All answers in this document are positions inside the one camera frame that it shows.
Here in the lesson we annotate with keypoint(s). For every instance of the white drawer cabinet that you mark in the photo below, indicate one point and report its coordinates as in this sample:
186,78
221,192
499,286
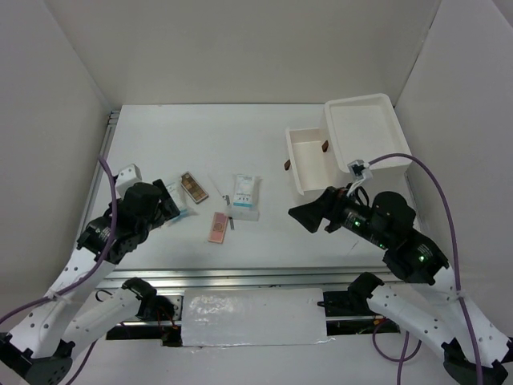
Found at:
359,128

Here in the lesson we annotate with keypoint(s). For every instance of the brown eyeshadow palette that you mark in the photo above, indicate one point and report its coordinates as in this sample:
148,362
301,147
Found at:
191,186

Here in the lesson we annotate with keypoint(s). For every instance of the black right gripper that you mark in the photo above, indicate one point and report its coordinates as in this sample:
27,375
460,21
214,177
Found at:
329,204

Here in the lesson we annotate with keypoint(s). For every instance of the grey eyebrow razor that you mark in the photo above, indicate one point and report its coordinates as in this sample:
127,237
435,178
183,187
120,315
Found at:
223,192

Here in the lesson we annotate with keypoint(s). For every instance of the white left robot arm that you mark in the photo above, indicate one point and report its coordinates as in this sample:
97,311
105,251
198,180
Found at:
42,347

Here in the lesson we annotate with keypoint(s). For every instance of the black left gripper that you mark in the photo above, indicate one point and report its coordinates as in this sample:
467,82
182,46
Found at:
157,222

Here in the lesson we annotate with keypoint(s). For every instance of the pink blush palette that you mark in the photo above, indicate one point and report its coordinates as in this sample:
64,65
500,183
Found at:
218,228

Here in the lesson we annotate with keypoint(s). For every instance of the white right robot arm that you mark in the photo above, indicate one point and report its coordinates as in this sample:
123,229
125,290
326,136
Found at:
472,350

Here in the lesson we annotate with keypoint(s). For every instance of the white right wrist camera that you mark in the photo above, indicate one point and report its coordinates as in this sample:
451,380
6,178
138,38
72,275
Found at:
360,171

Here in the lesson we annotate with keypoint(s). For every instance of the white cotton pad pack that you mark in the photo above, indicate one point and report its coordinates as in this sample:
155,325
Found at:
177,193
245,198

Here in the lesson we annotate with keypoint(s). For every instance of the white foil cover plate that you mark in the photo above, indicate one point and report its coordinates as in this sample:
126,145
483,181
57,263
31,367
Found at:
263,317

